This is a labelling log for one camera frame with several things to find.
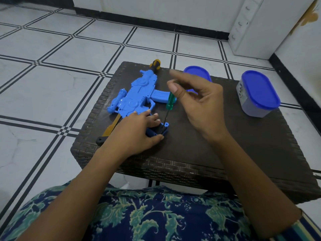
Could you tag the blue plastic lid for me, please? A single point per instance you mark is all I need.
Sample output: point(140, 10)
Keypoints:
point(198, 72)

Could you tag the white cabinet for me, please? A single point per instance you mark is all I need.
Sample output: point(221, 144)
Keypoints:
point(265, 25)

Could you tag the person's left forearm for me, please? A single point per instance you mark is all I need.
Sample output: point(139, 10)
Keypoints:
point(75, 198)

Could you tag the clear container with blue lid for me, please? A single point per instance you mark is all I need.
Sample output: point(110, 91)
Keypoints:
point(259, 90)

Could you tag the person's right forearm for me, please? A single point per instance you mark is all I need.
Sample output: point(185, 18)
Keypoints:
point(253, 188)

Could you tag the brown wicker table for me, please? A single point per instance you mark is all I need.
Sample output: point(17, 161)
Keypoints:
point(245, 148)

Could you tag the person's right hand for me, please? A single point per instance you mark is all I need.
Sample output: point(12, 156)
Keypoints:
point(204, 110)

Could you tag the person's left thumb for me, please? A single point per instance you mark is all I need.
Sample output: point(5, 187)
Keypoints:
point(154, 140)

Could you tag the person's right thumb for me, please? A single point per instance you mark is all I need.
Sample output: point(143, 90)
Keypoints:
point(175, 91)

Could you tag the blue floral garment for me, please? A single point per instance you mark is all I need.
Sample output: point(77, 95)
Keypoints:
point(150, 215)

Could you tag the person's left middle finger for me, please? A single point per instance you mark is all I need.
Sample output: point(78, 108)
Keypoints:
point(150, 116)

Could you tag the blue toy gun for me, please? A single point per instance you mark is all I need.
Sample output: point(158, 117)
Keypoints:
point(136, 94)

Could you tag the dark blue plastic part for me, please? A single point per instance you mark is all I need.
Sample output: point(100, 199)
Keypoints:
point(152, 132)

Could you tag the person's left hand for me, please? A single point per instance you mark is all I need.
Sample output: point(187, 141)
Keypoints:
point(128, 138)

